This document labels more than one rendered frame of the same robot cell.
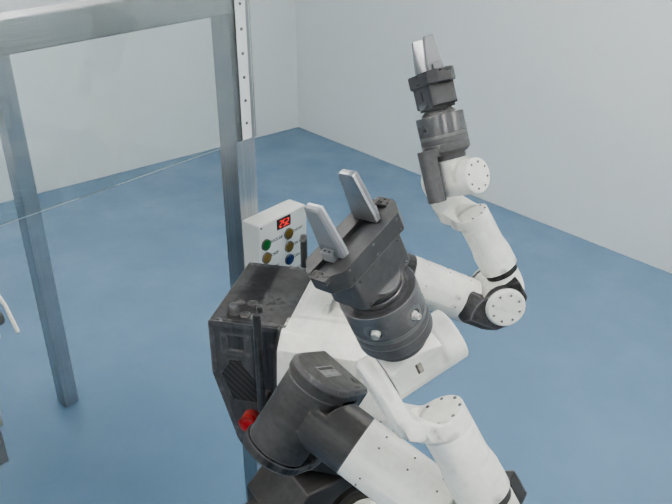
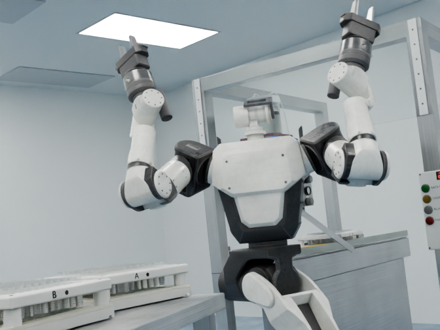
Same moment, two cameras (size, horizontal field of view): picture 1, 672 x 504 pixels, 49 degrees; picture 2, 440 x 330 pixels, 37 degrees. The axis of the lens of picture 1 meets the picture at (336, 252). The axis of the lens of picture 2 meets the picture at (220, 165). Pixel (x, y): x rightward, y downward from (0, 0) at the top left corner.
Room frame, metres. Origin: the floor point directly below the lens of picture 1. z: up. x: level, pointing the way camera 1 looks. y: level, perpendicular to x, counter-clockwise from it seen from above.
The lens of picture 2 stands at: (0.80, -1.96, 1.04)
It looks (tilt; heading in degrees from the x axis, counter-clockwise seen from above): 6 degrees up; 87
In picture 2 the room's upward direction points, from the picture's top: 6 degrees counter-clockwise
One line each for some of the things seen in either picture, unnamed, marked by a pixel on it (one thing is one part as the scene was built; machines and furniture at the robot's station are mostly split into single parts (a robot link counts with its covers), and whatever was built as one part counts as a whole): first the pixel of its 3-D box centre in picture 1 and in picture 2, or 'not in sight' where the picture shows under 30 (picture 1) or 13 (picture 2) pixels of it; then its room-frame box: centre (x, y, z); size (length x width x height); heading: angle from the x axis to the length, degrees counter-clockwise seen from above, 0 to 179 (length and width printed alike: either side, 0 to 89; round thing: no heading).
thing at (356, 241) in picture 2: not in sight; (356, 241); (1.61, 1.20, 0.90); 1.32 x 0.02 x 0.03; 50
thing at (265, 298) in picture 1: (315, 364); (262, 186); (1.04, 0.03, 1.15); 0.34 x 0.30 x 0.36; 167
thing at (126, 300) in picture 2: not in sight; (112, 297); (0.62, -0.49, 0.91); 0.24 x 0.24 x 0.02; 45
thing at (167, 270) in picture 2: not in sight; (110, 275); (0.62, -0.49, 0.96); 0.25 x 0.24 x 0.02; 135
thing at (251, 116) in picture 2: not in sight; (251, 118); (1.02, -0.02, 1.36); 0.10 x 0.07 x 0.09; 167
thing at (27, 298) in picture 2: not in sight; (13, 295); (0.48, -0.79, 0.96); 0.25 x 0.24 x 0.02; 149
